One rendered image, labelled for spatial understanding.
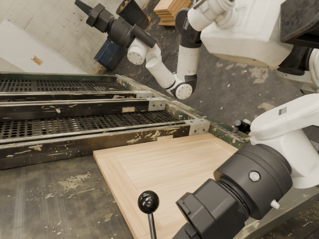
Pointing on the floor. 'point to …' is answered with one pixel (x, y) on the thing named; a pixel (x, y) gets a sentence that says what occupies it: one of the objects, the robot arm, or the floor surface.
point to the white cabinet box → (31, 52)
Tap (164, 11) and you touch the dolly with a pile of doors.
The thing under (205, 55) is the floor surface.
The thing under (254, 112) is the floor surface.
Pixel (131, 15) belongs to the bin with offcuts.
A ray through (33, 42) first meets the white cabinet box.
